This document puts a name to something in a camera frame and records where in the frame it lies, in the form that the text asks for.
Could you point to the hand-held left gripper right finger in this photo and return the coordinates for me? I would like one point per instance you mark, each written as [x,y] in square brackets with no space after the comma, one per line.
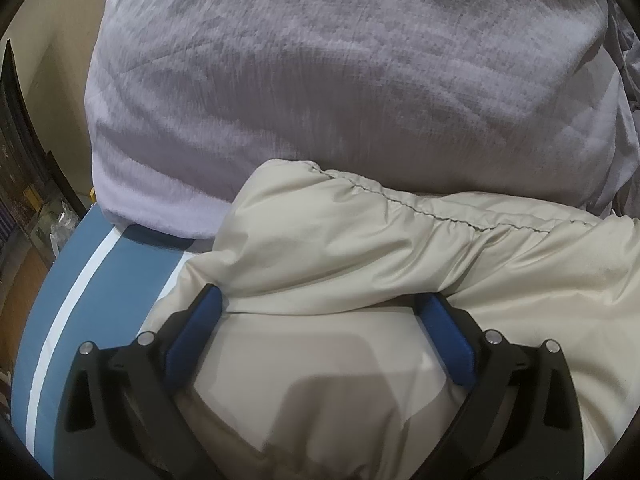
[449,340]

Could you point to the beige puffer jacket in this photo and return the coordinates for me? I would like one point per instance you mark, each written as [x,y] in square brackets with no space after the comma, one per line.
[350,240]

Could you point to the lavender crinkled duvet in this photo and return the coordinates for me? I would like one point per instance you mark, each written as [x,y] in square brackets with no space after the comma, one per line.
[627,125]

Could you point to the blue white striped bed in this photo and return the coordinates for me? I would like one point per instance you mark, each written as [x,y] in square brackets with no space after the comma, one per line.
[65,280]

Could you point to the cluttered glass side table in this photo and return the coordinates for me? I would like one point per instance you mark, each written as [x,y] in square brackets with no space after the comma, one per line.
[55,230]

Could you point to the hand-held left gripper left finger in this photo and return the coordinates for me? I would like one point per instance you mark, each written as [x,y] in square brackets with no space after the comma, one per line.
[195,332]

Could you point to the lavender crinkled pillow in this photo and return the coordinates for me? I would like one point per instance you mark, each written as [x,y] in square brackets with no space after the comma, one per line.
[325,85]

